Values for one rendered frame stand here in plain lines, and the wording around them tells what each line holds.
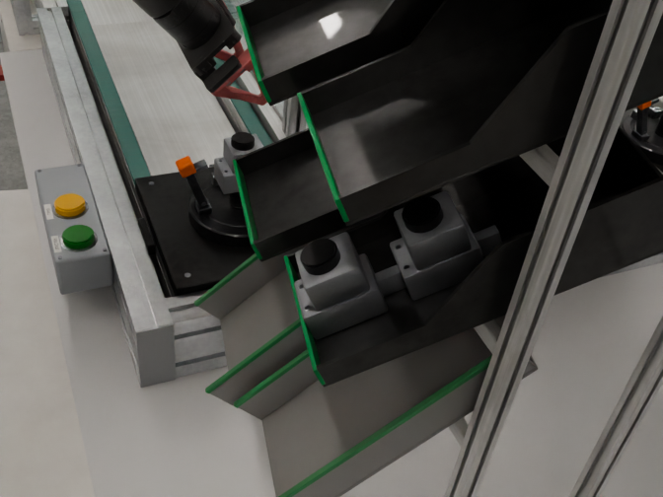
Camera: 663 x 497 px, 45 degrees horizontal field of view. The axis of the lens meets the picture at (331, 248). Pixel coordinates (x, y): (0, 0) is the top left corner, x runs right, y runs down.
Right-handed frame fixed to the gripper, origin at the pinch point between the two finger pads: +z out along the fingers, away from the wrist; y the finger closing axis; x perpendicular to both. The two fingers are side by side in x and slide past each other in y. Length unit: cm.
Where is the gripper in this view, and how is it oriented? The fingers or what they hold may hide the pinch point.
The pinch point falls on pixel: (250, 77)
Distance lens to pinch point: 100.6
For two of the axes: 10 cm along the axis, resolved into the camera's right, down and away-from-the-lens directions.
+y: -3.8, -6.4, 6.7
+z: 5.4, 4.4, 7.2
